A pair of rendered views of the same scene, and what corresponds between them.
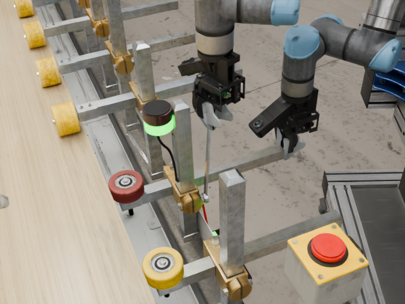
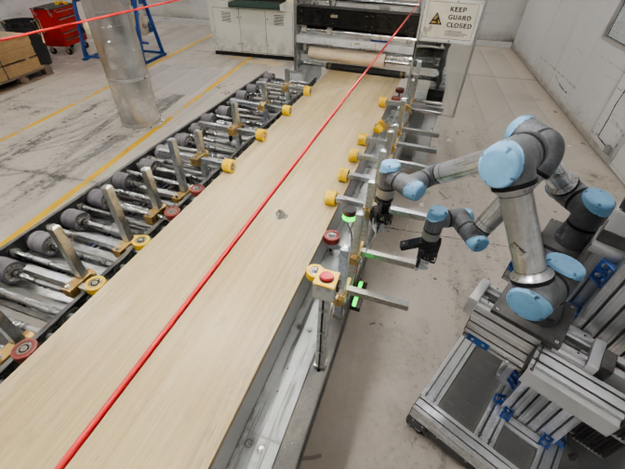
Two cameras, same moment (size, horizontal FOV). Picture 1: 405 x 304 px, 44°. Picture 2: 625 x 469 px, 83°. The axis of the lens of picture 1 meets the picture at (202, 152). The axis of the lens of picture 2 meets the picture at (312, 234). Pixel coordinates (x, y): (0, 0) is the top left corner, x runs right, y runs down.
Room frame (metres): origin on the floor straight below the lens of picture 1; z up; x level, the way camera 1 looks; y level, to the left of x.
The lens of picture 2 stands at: (-0.22, -0.57, 2.03)
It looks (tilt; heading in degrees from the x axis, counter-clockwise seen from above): 41 degrees down; 39
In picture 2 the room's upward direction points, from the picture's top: 2 degrees clockwise
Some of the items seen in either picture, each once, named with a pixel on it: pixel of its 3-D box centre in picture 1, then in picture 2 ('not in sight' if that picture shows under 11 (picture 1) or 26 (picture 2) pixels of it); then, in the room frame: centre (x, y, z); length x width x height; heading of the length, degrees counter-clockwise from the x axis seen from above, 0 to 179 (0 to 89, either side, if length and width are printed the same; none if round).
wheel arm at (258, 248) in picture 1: (252, 251); (357, 292); (0.68, -0.10, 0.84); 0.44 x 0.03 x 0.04; 112
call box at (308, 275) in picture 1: (323, 269); (325, 286); (0.38, -0.14, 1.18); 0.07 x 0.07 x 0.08; 22
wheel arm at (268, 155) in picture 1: (204, 176); (369, 253); (0.91, 0.00, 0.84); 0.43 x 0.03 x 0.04; 112
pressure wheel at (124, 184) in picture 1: (128, 197); (331, 242); (0.84, 0.18, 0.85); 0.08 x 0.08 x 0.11
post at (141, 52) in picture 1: (150, 122); (366, 219); (1.08, 0.14, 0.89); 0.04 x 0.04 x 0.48; 22
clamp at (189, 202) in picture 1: (181, 188); (354, 252); (0.87, 0.05, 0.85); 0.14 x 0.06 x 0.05; 22
